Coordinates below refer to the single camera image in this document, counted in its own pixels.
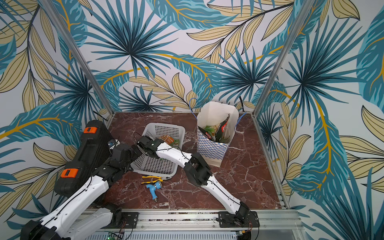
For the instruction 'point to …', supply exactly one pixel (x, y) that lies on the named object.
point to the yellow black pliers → (160, 178)
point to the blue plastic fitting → (152, 188)
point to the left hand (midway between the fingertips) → (132, 152)
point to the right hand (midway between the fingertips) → (164, 144)
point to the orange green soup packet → (169, 140)
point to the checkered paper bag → (209, 113)
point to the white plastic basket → (147, 165)
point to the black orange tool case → (96, 142)
